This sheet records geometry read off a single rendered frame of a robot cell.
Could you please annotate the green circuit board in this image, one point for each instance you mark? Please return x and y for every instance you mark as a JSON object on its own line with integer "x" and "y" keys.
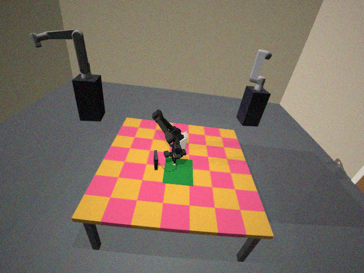
{"x": 180, "y": 175}

